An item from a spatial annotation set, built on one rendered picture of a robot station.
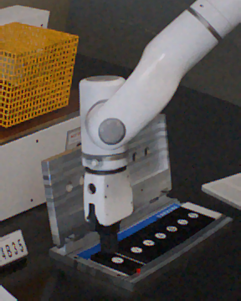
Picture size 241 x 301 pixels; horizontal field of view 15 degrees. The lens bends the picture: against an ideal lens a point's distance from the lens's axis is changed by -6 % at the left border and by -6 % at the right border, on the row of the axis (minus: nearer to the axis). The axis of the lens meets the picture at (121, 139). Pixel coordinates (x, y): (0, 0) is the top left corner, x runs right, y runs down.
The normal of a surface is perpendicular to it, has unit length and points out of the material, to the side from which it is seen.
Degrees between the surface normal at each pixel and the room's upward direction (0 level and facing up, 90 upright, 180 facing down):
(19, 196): 90
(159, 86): 56
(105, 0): 90
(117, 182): 75
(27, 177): 90
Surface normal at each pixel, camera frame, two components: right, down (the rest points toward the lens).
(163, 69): 0.62, -0.33
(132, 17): -0.53, 0.22
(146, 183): 0.84, 0.03
